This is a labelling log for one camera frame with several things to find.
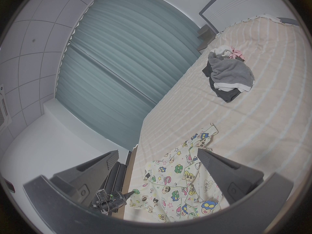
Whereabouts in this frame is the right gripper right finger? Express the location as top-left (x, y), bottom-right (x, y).
top-left (197, 148), bottom-right (265, 207)

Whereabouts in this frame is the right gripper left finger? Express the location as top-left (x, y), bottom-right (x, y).
top-left (50, 150), bottom-right (120, 207)

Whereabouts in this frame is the white printed pyjama top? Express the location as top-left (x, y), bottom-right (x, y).
top-left (129, 123), bottom-right (231, 224)

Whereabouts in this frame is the bed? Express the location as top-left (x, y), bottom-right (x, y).
top-left (123, 0), bottom-right (312, 228)

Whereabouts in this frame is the pile of clothes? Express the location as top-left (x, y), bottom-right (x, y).
top-left (202, 45), bottom-right (255, 103)

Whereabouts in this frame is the blue-green curtain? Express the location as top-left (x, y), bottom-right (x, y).
top-left (69, 0), bottom-right (203, 104)
top-left (55, 44), bottom-right (159, 150)

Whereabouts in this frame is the white ceiling air vent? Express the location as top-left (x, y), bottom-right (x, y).
top-left (0, 84), bottom-right (13, 132)

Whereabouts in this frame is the grey bedside table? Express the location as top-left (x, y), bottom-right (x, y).
top-left (197, 25), bottom-right (217, 52)

